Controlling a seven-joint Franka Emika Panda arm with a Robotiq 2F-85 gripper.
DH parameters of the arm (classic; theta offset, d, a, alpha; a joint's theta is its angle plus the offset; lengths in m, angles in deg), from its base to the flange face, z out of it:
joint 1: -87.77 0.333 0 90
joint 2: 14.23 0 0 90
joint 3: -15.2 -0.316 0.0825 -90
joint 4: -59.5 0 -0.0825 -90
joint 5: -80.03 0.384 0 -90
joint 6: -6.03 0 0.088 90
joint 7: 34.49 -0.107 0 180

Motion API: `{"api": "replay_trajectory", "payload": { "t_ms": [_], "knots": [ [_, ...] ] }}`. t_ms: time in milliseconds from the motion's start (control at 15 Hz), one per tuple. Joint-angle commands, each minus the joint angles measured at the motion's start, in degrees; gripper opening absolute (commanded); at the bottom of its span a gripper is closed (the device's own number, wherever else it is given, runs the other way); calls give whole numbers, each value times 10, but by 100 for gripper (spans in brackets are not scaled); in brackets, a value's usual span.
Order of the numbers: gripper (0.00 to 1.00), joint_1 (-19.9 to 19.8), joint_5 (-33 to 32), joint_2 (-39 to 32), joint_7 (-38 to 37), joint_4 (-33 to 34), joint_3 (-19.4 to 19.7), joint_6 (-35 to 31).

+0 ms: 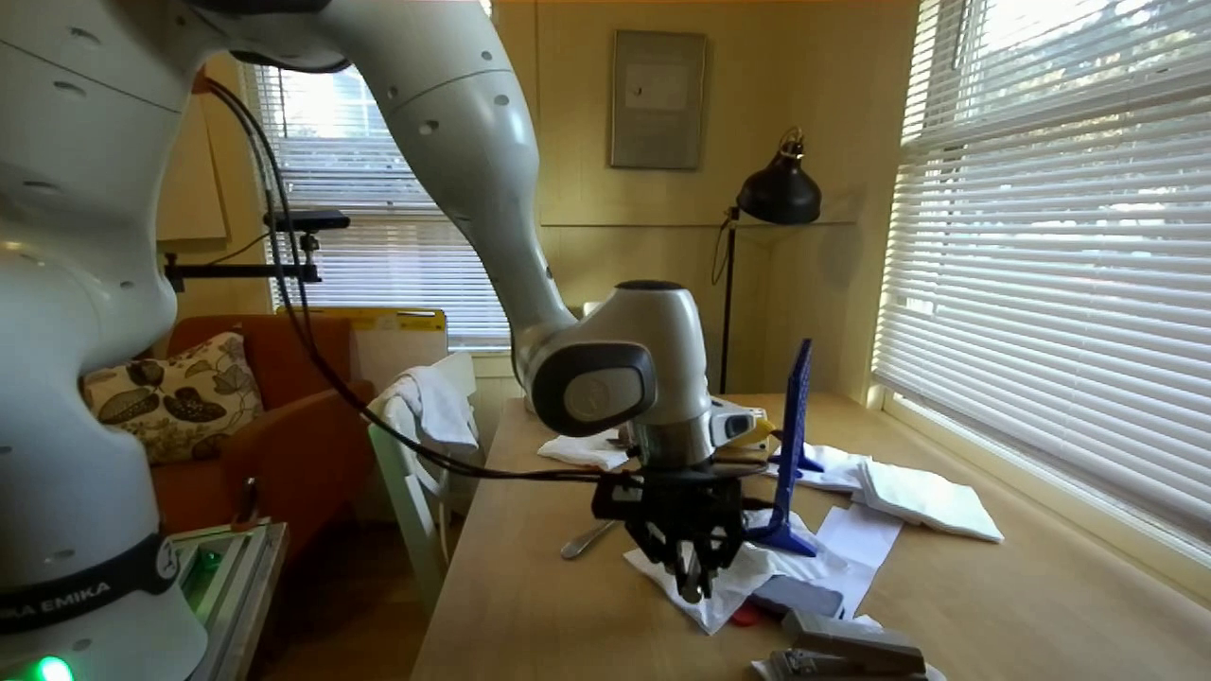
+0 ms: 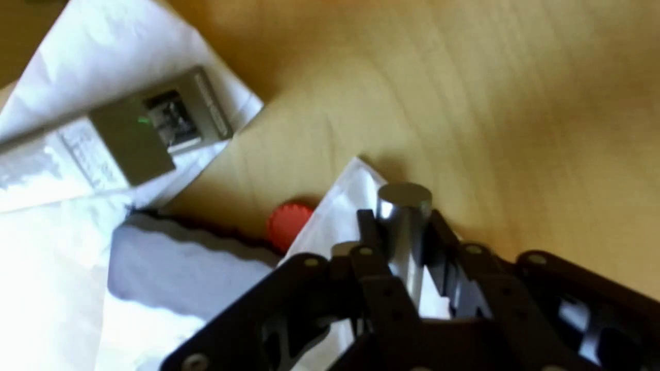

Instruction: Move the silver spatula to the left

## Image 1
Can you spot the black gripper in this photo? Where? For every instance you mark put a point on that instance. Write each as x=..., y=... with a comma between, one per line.
x=690, y=488

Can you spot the silver spatula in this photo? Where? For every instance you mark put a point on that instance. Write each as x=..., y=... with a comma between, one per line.
x=588, y=538

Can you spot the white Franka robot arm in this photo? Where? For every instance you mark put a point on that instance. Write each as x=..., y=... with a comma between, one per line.
x=77, y=379

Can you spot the small red object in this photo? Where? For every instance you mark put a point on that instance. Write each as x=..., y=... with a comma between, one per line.
x=745, y=618

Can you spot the yellow banana shaped pouch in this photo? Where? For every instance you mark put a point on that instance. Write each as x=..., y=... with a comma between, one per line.
x=754, y=445

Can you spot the blue grey flat block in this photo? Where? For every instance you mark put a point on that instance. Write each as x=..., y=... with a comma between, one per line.
x=796, y=596

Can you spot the white napkin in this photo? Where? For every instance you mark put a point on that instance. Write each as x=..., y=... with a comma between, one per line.
x=584, y=450

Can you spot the blue Connect Four game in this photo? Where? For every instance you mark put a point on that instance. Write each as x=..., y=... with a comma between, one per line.
x=794, y=439

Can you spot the grey stapler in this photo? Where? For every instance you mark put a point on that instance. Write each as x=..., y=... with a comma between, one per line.
x=844, y=653

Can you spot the white folded paper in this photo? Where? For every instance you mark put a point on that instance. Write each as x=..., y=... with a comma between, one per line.
x=928, y=495

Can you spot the white wooden chair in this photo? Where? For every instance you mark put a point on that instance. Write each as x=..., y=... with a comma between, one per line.
x=410, y=505

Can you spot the white towel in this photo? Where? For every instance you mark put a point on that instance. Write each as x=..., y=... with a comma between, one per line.
x=436, y=403

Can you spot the white board yellow edge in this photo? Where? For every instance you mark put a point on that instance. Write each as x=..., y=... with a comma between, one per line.
x=399, y=344

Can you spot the black desk lamp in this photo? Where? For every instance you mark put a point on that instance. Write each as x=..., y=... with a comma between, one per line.
x=783, y=191

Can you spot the orange armchair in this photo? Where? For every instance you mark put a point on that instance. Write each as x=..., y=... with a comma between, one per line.
x=309, y=439

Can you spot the white window blinds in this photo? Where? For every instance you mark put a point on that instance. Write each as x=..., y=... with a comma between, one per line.
x=1063, y=249
x=381, y=249

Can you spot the black stand crossbar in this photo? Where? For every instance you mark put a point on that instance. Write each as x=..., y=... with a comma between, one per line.
x=240, y=271

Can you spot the leaf pattern pillow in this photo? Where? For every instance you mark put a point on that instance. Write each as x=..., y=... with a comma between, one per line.
x=175, y=397

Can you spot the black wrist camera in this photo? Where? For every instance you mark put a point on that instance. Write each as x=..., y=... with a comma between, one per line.
x=613, y=495

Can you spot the grey wall panel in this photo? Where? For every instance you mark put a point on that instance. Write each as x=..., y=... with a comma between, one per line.
x=658, y=98

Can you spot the black camera on stand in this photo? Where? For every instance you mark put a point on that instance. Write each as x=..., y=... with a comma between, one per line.
x=309, y=220

